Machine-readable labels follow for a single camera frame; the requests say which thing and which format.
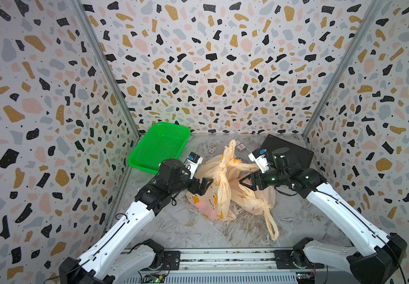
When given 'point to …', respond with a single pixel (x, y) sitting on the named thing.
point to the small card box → (240, 146)
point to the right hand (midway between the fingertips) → (245, 180)
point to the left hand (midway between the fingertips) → (205, 174)
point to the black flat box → (272, 142)
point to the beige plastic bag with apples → (216, 203)
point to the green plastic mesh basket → (162, 141)
